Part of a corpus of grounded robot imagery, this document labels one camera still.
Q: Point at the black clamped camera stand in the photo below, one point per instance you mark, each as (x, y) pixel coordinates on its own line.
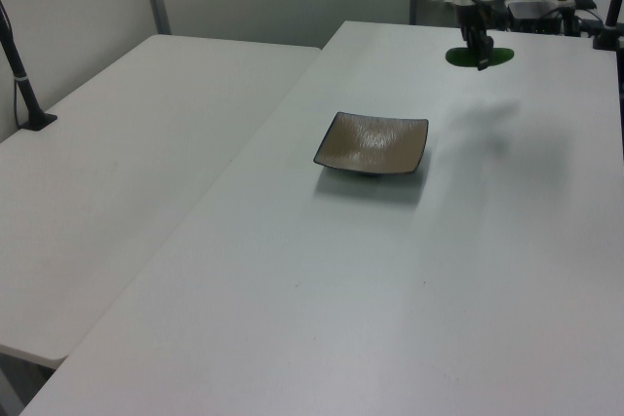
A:
(610, 11)

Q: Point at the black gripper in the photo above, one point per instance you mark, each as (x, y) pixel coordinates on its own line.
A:
(473, 21)

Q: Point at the square brown ceramic plate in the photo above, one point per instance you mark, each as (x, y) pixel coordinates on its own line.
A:
(373, 143)

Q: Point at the black camera stand with tape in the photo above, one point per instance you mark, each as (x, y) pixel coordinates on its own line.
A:
(22, 85)

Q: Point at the silver control box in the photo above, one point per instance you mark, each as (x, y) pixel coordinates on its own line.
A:
(534, 14)

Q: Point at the green cucumber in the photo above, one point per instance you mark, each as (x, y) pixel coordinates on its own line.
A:
(460, 58)

